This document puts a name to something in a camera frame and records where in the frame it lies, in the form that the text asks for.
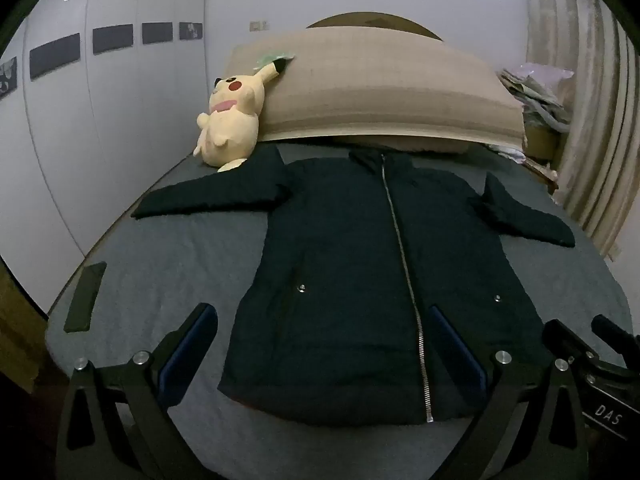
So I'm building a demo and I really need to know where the light wooden cabinet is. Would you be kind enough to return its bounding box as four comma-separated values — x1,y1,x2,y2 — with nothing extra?
0,265,51,396

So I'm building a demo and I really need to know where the wooden bedside table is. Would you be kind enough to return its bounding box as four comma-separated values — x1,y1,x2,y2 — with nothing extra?
522,157,558,196

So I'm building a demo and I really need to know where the white cloth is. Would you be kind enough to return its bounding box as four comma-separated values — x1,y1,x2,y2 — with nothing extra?
487,142,526,163

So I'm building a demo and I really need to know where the yellow plush toy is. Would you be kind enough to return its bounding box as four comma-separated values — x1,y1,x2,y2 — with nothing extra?
193,56,290,173

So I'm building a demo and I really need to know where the brown wooden headboard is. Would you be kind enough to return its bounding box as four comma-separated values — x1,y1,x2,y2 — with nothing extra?
305,11,445,42

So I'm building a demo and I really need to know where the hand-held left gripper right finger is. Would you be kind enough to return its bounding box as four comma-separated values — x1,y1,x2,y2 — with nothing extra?
425,305,588,480

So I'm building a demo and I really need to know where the dark navy zip jacket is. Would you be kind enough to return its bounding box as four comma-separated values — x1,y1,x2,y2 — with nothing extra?
131,146,576,428

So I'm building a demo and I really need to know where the pile of clothes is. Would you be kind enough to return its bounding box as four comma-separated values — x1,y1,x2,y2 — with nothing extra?
497,62,576,133

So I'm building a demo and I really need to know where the green fan-shaped item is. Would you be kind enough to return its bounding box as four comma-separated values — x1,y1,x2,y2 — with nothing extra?
252,49,296,68

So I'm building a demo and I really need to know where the black smartphone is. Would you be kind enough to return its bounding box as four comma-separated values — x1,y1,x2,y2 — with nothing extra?
64,261,108,333

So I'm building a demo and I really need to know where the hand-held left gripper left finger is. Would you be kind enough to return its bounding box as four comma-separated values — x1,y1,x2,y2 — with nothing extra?
56,303,219,480

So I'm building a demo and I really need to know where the cardboard box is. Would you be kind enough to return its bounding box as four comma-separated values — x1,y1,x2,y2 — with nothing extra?
522,120,560,161

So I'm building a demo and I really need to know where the plain purple wall panel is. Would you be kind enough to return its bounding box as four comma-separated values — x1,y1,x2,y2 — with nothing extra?
92,23,134,55
141,22,174,45
29,33,81,81

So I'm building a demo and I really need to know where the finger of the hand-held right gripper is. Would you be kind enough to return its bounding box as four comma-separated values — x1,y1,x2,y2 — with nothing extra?
591,315,640,356
542,320,596,361

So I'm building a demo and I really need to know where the bed with grey sheet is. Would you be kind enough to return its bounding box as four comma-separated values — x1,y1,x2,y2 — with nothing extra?
45,140,635,480

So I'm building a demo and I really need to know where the beige pleated curtain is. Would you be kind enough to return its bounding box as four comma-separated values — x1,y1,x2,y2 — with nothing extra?
525,0,633,261

